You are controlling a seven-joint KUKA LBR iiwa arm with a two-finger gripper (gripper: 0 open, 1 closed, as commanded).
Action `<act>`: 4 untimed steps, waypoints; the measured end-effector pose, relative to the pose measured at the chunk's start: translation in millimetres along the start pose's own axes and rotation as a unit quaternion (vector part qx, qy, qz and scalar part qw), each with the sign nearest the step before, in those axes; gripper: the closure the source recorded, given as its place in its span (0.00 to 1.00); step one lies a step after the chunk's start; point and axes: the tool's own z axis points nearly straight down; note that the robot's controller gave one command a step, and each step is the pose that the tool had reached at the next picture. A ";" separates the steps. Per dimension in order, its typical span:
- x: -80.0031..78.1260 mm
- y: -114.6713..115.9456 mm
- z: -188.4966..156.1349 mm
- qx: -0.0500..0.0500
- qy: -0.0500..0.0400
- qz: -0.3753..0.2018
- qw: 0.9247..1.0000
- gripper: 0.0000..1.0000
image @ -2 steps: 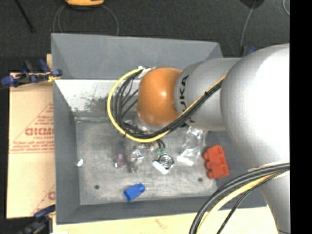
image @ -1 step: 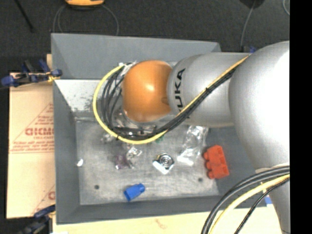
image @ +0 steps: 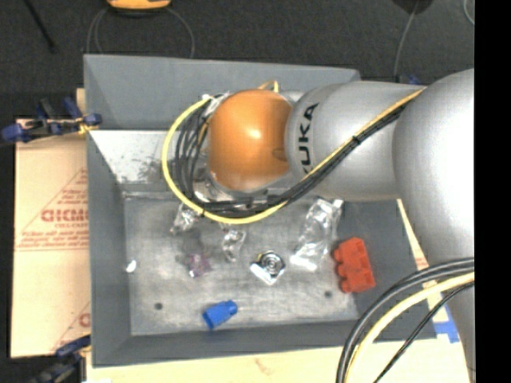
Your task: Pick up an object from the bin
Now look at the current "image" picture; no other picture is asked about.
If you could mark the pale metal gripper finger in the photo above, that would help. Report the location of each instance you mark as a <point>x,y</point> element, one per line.
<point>184,218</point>
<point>232,245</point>

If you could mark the small white piece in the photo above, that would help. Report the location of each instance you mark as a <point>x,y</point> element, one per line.
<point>131,266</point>

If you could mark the red toy brick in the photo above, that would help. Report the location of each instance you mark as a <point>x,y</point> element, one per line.
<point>354,266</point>

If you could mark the shiny round metal piece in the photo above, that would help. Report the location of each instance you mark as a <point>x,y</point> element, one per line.
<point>268,266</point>

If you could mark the blue toy brick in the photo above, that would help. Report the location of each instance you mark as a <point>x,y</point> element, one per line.
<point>219,314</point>

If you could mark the grey metal bin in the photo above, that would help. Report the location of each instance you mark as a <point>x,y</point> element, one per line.
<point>120,222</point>

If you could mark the brown cardboard board, red print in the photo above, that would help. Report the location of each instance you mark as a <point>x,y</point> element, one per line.
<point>48,293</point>

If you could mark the clear crumpled plastic packet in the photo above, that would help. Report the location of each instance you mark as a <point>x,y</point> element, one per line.
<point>315,234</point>

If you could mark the small purple clear piece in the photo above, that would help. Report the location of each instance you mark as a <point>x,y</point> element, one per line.
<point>198,264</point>

